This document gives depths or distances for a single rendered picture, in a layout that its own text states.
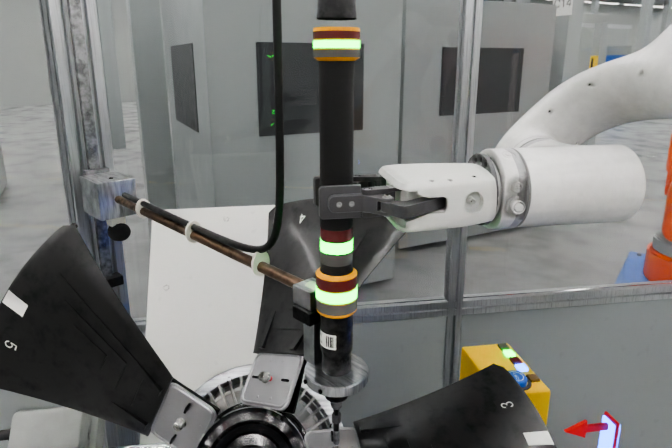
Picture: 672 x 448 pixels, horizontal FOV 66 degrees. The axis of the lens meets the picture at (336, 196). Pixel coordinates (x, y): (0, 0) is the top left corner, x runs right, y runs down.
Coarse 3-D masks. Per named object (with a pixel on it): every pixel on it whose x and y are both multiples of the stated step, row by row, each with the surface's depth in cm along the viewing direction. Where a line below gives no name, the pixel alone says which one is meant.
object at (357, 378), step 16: (304, 288) 56; (304, 304) 56; (304, 320) 56; (304, 336) 57; (304, 352) 57; (320, 352) 57; (320, 368) 56; (352, 368) 56; (320, 384) 53; (336, 384) 53; (352, 384) 53
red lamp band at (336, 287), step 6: (318, 282) 52; (324, 282) 52; (330, 282) 51; (336, 282) 51; (342, 282) 51; (348, 282) 52; (354, 282) 52; (324, 288) 52; (330, 288) 52; (336, 288) 51; (342, 288) 52; (348, 288) 52
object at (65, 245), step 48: (48, 240) 61; (48, 288) 60; (96, 288) 59; (0, 336) 61; (48, 336) 60; (96, 336) 58; (144, 336) 57; (0, 384) 62; (48, 384) 61; (96, 384) 60; (144, 384) 58; (144, 432) 61
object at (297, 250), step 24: (288, 216) 76; (312, 216) 74; (288, 240) 73; (312, 240) 71; (360, 240) 67; (384, 240) 66; (288, 264) 71; (312, 264) 68; (360, 264) 65; (264, 288) 71; (288, 288) 68; (264, 312) 69; (288, 312) 65; (264, 336) 65; (288, 336) 63
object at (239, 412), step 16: (224, 416) 54; (240, 416) 54; (256, 416) 54; (272, 416) 54; (288, 416) 64; (208, 432) 53; (224, 432) 53; (240, 432) 54; (256, 432) 54; (272, 432) 54; (288, 432) 53; (304, 432) 64
